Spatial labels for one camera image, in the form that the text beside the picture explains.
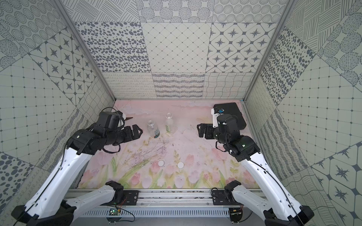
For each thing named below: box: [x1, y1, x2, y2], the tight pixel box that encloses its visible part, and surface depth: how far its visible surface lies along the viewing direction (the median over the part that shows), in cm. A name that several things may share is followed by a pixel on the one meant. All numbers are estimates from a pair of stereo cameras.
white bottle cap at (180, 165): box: [177, 161, 185, 169], surface depth 87 cm
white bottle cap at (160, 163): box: [157, 160, 165, 167], surface depth 88 cm
